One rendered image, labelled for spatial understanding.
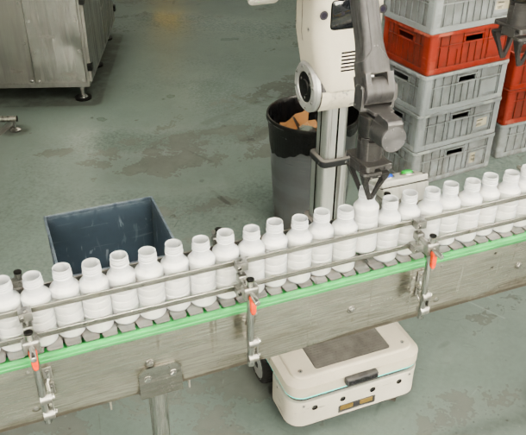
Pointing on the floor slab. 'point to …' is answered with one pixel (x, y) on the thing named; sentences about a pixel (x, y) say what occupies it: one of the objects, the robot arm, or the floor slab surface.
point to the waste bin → (296, 157)
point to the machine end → (41, 42)
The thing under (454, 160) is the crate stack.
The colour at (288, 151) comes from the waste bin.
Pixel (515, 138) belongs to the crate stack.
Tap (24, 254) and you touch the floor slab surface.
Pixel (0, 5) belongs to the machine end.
